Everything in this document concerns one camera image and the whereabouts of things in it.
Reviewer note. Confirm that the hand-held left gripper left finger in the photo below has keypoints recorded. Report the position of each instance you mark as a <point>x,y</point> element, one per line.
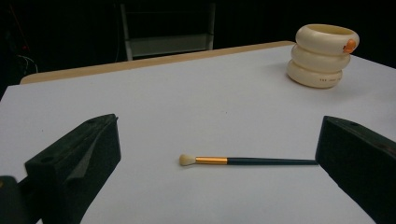
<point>77,161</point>

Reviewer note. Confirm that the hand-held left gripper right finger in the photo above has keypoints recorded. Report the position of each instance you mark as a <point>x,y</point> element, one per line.
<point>358,155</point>

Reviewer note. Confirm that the cream ribbed brush holder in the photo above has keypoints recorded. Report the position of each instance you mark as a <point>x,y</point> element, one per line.
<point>320,59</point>

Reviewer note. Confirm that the white table cover sheet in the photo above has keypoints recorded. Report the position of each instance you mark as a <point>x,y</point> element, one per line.
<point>199,109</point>

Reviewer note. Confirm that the white metal desk frame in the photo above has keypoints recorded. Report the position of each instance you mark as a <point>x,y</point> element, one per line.
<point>169,43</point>

